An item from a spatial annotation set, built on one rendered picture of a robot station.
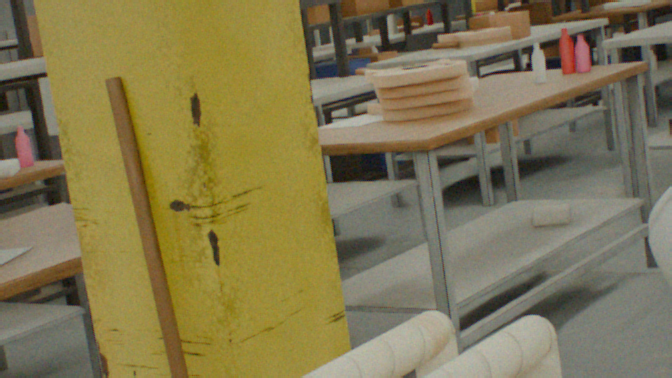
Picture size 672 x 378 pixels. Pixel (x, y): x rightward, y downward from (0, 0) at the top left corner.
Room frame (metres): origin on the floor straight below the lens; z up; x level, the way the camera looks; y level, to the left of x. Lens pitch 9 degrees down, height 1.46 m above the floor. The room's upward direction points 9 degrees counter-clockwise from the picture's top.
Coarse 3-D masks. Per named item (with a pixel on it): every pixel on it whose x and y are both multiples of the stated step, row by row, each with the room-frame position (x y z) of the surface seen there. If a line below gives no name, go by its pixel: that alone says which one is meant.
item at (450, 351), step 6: (450, 336) 0.91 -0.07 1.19; (450, 342) 0.91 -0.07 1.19; (444, 348) 0.90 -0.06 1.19; (450, 348) 0.91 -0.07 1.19; (456, 348) 0.92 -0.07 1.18; (444, 354) 0.90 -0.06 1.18; (450, 354) 0.91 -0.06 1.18; (456, 354) 0.91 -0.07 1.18; (432, 360) 0.90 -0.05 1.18; (438, 360) 0.90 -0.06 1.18; (444, 360) 0.90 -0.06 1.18; (450, 360) 0.91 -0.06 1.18; (420, 366) 0.91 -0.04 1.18; (426, 366) 0.91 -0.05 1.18; (432, 366) 0.90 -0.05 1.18; (438, 366) 0.90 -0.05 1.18; (420, 372) 0.91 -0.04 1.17; (426, 372) 0.91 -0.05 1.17
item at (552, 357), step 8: (552, 344) 0.86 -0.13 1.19; (552, 352) 0.86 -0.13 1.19; (544, 360) 0.85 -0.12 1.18; (552, 360) 0.86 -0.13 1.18; (536, 368) 0.85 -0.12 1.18; (544, 368) 0.85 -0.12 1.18; (552, 368) 0.86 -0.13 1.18; (520, 376) 0.86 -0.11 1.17; (528, 376) 0.86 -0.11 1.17; (536, 376) 0.85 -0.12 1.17; (544, 376) 0.85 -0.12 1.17; (552, 376) 0.86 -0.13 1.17; (560, 376) 0.86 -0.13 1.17
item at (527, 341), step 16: (528, 320) 0.86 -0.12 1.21; (544, 320) 0.87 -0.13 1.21; (496, 336) 0.83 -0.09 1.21; (512, 336) 0.83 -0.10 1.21; (528, 336) 0.84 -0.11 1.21; (544, 336) 0.85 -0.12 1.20; (480, 352) 0.81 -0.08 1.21; (496, 352) 0.81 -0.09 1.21; (512, 352) 0.82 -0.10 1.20; (528, 352) 0.83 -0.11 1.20; (544, 352) 0.85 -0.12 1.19; (448, 368) 0.78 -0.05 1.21; (464, 368) 0.78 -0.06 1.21; (480, 368) 0.79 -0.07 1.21; (496, 368) 0.80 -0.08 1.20; (512, 368) 0.81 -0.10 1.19; (528, 368) 0.84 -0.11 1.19
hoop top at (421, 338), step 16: (416, 320) 0.90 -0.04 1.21; (432, 320) 0.90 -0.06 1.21; (448, 320) 0.92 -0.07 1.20; (384, 336) 0.87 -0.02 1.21; (400, 336) 0.87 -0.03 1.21; (416, 336) 0.88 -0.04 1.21; (432, 336) 0.89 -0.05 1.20; (448, 336) 0.91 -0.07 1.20; (352, 352) 0.85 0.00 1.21; (368, 352) 0.85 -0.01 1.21; (384, 352) 0.85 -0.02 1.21; (400, 352) 0.86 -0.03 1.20; (416, 352) 0.87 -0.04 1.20; (432, 352) 0.89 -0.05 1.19; (320, 368) 0.82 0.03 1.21; (336, 368) 0.82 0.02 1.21; (352, 368) 0.82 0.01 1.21; (368, 368) 0.83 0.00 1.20; (384, 368) 0.84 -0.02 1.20; (400, 368) 0.86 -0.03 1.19; (416, 368) 0.88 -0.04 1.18
